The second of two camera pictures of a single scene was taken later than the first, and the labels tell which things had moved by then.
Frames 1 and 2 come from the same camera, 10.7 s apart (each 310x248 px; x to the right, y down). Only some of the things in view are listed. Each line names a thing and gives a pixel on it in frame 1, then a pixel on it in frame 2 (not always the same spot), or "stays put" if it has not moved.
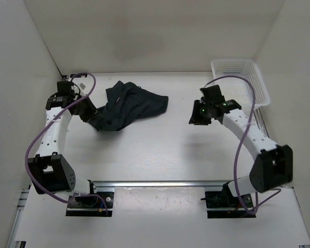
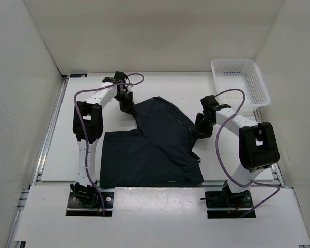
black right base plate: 222,204 stays put
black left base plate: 91,206 stays put
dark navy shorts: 125,101 to 159,152
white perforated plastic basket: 237,89 stays put
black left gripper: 92,110 to 129,107
